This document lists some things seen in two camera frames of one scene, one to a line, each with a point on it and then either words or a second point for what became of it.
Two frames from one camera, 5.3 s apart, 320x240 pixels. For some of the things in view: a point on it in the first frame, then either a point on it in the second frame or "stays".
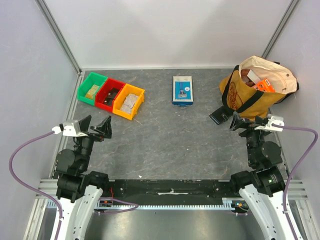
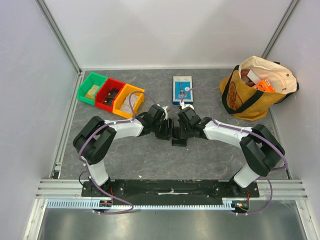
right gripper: x=249 y=128 to x=179 y=136
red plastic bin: x=105 y=96 stays
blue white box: x=182 y=93 stays
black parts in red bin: x=109 y=100 stays
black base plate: x=170 y=192 stays
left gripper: x=105 y=130 to x=164 y=135
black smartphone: x=220 y=115 to x=177 y=140
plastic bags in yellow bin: x=129 y=103 stays
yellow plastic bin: x=128 y=101 stays
